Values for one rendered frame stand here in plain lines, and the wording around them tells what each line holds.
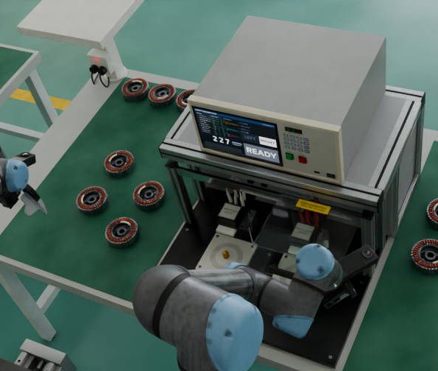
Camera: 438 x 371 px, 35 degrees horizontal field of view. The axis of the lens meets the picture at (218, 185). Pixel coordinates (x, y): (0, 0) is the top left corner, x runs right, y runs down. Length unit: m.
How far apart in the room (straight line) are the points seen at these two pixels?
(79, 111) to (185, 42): 1.57
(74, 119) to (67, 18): 0.47
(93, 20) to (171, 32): 1.95
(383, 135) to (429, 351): 0.61
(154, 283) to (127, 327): 1.97
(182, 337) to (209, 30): 3.43
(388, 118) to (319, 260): 0.73
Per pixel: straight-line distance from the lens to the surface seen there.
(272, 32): 2.10
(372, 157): 1.98
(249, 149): 1.96
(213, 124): 1.95
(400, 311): 2.11
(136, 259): 2.33
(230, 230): 2.15
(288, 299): 1.47
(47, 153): 2.80
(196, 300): 1.11
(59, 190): 2.64
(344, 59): 1.97
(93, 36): 2.47
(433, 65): 3.98
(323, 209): 1.93
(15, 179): 1.68
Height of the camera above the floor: 2.57
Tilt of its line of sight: 48 degrees down
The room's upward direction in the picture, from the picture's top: 15 degrees counter-clockwise
